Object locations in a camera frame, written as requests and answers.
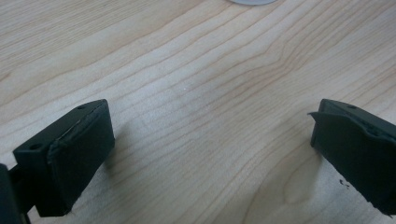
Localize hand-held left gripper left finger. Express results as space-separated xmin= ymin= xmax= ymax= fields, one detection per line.
xmin=12 ymin=98 xmax=116 ymax=218

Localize pale round disc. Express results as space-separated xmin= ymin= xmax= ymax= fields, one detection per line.
xmin=229 ymin=0 xmax=277 ymax=7

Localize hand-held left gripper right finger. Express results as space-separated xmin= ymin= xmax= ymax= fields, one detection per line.
xmin=307 ymin=98 xmax=396 ymax=217

